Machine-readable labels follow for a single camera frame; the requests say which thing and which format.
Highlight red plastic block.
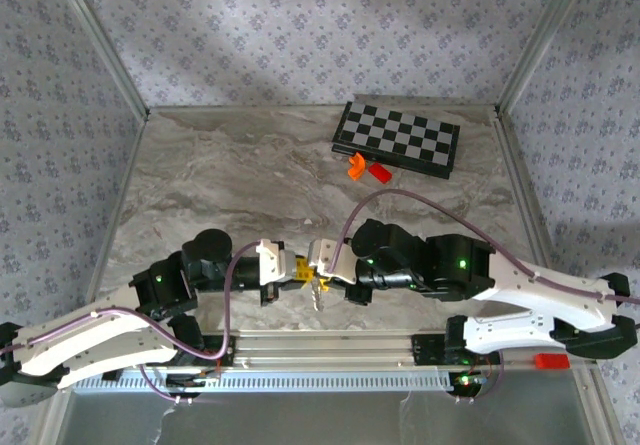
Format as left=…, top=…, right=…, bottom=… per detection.
left=368, top=161, right=395, bottom=185

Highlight orange curved plastic piece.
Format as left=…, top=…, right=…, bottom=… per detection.
left=347, top=152, right=369, bottom=182

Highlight black grey folding chessboard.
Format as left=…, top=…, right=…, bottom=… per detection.
left=331, top=100, right=461, bottom=181

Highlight grey metal sheet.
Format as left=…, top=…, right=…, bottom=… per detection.
left=49, top=389, right=616, bottom=445

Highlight small circuit board with leds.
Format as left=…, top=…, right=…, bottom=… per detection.
left=452, top=372, right=486, bottom=391

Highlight red clamp block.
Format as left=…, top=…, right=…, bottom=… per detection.
left=534, top=352, right=571, bottom=371

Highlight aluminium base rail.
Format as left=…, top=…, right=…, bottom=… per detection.
left=202, top=329, right=596, bottom=372

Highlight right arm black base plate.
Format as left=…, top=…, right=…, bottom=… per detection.
left=410, top=333, right=451, bottom=366

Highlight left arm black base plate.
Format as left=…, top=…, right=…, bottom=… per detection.
left=199, top=333, right=237, bottom=367

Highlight white slotted cable duct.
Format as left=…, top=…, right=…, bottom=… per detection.
left=74, top=367, right=479, bottom=394

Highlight aluminium table side rail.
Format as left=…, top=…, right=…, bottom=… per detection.
left=492, top=108, right=571, bottom=276
left=82, top=112, right=150, bottom=316

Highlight aluminium frame post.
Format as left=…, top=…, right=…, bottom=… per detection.
left=496, top=0, right=599, bottom=112
left=49, top=0, right=152, bottom=119

